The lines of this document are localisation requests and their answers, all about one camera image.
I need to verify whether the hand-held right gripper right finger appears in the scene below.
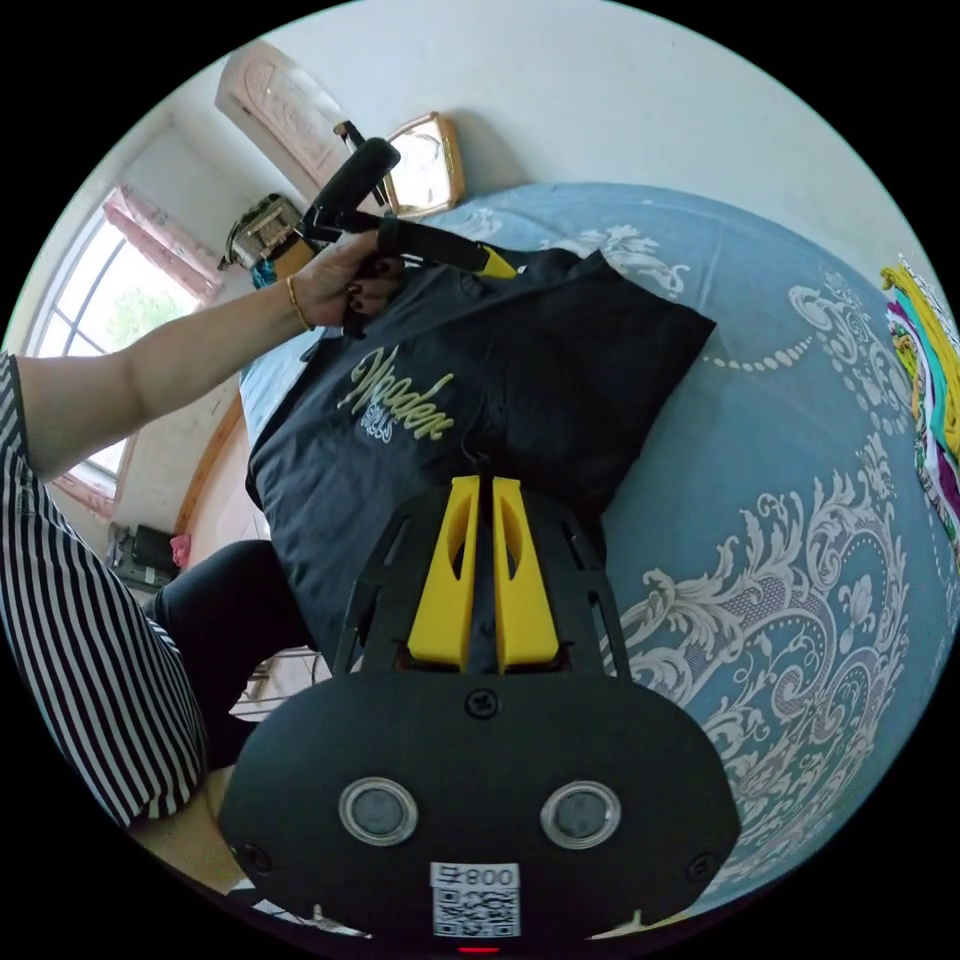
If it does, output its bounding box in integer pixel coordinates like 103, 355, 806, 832
491, 475, 561, 675

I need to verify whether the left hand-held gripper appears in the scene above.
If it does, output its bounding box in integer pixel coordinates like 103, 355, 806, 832
298, 207, 520, 282

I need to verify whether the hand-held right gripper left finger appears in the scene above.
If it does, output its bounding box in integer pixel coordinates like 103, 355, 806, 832
407, 475, 481, 670

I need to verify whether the black shirt with a print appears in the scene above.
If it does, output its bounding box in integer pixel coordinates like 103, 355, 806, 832
245, 247, 718, 663

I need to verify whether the person's right forearm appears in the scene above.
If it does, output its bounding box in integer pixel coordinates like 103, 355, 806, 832
128, 770, 250, 895

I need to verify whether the person's left forearm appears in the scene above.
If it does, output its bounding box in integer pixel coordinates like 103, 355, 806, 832
14, 274, 316, 483

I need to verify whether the person's left hand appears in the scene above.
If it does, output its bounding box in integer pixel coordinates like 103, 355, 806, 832
287, 230, 405, 331

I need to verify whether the shelf with clutter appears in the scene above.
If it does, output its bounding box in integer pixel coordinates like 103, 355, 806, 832
217, 192, 320, 290

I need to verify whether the air conditioner with pink cover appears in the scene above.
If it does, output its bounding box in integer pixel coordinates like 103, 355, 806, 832
215, 40, 355, 205

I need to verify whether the bed with blue patterned sheet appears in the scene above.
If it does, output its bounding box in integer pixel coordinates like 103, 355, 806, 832
176, 182, 960, 925

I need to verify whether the pink curtain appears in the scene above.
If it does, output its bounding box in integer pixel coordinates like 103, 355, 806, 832
101, 185, 228, 305

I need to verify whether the person's body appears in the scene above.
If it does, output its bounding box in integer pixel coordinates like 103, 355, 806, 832
0, 350, 318, 828

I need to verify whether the window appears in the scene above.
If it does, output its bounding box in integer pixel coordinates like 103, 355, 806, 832
20, 215, 205, 485

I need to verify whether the pile of clothes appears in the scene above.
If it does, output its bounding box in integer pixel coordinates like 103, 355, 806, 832
879, 253, 960, 575

